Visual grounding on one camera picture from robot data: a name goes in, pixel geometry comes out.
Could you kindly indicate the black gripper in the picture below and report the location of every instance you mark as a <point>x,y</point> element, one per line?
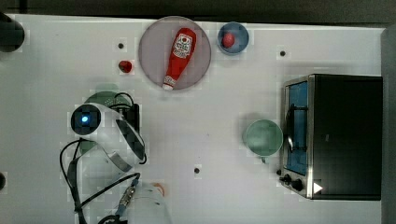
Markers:
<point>131,114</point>

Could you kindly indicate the green plastic strainer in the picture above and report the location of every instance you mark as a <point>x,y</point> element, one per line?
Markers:
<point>110,95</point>

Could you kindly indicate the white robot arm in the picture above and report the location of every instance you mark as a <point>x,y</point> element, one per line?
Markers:
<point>117,149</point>

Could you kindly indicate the red strawberry toy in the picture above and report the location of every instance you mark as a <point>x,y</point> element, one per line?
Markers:
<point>125,66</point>

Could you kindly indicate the grey round plate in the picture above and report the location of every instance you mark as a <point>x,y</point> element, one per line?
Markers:
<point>155,47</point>

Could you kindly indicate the orange slice toy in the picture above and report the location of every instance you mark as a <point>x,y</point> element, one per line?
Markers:
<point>160,188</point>

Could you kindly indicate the red ketchup bottle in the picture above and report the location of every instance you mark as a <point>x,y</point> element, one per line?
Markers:
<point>181,52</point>

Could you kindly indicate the red ball in bowl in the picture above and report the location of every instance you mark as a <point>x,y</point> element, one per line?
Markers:
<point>228,40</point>

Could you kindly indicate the blue bowl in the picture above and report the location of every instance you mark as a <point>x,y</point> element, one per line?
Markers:
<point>241,36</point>

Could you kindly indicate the green mug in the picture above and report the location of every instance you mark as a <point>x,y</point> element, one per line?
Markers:
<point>264,138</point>

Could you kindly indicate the black toaster oven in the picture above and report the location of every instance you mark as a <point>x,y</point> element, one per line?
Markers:
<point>332,137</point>

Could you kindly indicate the black round post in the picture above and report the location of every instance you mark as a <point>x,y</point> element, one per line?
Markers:
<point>11,34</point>

